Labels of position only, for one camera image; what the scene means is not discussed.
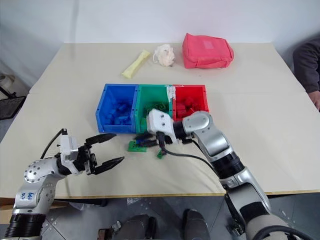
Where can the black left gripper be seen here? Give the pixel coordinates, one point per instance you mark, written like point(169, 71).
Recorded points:
point(86, 160)

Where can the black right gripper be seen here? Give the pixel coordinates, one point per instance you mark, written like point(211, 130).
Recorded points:
point(165, 140)

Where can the small blue block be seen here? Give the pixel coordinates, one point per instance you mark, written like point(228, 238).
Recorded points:
point(140, 141)

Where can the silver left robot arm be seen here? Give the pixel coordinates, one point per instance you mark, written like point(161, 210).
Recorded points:
point(35, 172)

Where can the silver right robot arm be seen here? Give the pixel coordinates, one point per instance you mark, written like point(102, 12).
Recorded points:
point(212, 140)

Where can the person's bare hand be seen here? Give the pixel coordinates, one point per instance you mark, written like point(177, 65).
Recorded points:
point(317, 100)

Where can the flat green block plate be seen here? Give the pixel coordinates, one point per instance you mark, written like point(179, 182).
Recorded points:
point(137, 147)

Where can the small green block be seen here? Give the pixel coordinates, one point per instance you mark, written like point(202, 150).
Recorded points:
point(160, 155)

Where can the green plastic bin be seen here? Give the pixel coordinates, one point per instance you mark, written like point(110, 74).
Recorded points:
point(152, 97)

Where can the blue plastic bin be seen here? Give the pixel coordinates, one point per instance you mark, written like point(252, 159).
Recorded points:
point(117, 107)

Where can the white tape on bin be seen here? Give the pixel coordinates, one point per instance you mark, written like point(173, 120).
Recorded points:
point(170, 92)

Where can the red plastic bin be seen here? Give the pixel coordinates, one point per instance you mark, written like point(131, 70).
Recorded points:
point(190, 95)

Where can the crumpled white cloth bag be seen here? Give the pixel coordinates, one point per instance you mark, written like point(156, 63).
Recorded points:
point(165, 55)

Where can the dark rounded shape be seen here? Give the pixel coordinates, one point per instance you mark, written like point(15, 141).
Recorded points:
point(196, 225)

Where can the black mesh object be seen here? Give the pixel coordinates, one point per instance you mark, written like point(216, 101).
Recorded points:
point(11, 107)

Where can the red fabric pouch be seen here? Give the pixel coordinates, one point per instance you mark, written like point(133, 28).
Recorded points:
point(206, 51)

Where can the person's dark grey sleeve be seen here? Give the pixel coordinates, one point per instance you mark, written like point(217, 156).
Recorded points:
point(307, 65)

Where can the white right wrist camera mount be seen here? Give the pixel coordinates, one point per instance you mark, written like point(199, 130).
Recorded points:
point(160, 122)

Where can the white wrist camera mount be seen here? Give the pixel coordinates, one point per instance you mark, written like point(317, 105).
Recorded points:
point(66, 148)
point(160, 122)

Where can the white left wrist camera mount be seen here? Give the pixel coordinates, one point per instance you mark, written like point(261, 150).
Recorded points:
point(66, 148)

